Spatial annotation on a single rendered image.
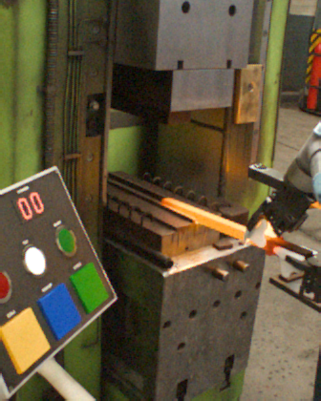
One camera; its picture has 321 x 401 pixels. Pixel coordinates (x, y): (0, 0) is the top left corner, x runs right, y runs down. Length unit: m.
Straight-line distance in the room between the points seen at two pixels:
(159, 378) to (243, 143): 0.71
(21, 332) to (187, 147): 1.01
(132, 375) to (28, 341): 0.75
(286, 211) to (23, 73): 0.62
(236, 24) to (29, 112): 0.53
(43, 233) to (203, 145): 0.82
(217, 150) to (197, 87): 0.40
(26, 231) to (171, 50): 0.52
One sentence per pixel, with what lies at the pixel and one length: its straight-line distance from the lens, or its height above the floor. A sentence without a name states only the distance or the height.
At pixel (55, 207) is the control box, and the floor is 1.14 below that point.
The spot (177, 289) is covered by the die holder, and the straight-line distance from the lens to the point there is 1.36.
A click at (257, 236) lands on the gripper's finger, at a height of 1.03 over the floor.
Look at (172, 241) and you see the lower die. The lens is 1.38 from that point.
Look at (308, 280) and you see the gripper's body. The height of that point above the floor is 0.98.
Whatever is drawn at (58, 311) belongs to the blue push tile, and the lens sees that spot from 0.96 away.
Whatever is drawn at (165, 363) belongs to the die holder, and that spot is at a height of 0.64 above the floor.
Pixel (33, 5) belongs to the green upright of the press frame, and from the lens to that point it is 1.19.
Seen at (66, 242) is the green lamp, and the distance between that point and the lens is 1.03.
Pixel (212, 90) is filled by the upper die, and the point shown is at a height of 1.31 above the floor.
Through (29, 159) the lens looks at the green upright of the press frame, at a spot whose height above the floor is 1.17.
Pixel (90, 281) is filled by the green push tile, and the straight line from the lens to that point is 1.04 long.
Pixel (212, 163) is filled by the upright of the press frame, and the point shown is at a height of 1.05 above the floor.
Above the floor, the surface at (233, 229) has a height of 1.01.
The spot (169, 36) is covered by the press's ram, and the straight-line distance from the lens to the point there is 1.23.
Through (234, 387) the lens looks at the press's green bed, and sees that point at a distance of 1.79.
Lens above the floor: 1.51
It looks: 19 degrees down
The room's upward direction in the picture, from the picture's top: 4 degrees clockwise
